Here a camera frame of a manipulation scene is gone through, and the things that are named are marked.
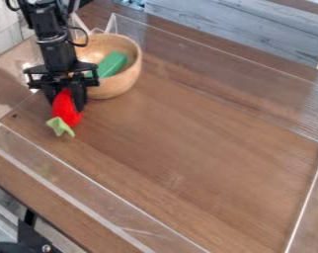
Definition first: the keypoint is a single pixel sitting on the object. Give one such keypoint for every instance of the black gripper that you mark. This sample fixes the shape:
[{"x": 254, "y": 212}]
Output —
[{"x": 59, "y": 70}]

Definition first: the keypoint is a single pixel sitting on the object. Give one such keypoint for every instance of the wooden bowl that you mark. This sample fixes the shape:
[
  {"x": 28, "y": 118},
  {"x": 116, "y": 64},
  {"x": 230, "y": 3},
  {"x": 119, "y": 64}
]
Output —
[{"x": 101, "y": 44}]

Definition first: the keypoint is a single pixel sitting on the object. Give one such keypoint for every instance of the black metal bracket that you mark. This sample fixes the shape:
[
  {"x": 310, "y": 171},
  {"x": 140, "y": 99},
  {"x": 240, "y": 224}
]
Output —
[{"x": 31, "y": 238}]

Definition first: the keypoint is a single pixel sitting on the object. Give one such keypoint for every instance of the green rectangular block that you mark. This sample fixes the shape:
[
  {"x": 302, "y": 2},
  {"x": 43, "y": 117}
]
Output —
[{"x": 111, "y": 64}]

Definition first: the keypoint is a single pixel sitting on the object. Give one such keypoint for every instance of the clear acrylic tray wall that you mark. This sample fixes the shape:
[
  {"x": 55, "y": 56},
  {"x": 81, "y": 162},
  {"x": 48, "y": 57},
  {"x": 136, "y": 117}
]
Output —
[{"x": 195, "y": 164}]

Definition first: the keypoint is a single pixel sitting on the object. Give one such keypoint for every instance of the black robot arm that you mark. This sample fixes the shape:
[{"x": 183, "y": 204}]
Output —
[{"x": 47, "y": 18}]

